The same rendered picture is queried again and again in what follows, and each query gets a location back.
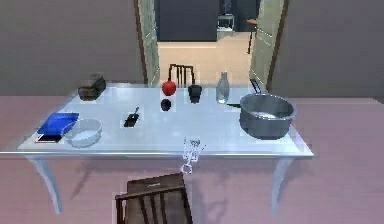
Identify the grey metal pot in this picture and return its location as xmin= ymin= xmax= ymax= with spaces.
xmin=227 ymin=93 xmax=297 ymax=141

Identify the dark round fruit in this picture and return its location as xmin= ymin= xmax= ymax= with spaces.
xmin=160 ymin=98 xmax=173 ymax=112

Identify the black cup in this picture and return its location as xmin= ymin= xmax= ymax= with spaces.
xmin=187 ymin=84 xmax=204 ymax=104

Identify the pale green room door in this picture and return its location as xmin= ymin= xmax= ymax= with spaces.
xmin=137 ymin=0 xmax=161 ymax=87
xmin=248 ymin=0 xmax=286 ymax=92

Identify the grey metal side table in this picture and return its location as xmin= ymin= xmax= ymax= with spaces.
xmin=217 ymin=13 xmax=236 ymax=33

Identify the dark brown bread loaf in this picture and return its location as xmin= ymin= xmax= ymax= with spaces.
xmin=77 ymin=73 xmax=107 ymax=102

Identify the pale blue glossy table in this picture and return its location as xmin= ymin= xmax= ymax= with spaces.
xmin=0 ymin=83 xmax=315 ymax=216

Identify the blue book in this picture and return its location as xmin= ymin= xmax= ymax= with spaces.
xmin=35 ymin=112 xmax=80 ymax=144

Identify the red apple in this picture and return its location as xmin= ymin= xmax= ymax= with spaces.
xmin=161 ymin=80 xmax=177 ymax=97

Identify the white bowl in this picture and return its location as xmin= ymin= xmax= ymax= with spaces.
xmin=61 ymin=118 xmax=103 ymax=149

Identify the clear glass bottle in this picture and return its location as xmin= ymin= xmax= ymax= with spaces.
xmin=215 ymin=71 xmax=231 ymax=105

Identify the dark brown wooden chair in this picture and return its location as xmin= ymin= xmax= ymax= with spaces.
xmin=114 ymin=172 xmax=194 ymax=224
xmin=167 ymin=63 xmax=196 ymax=88

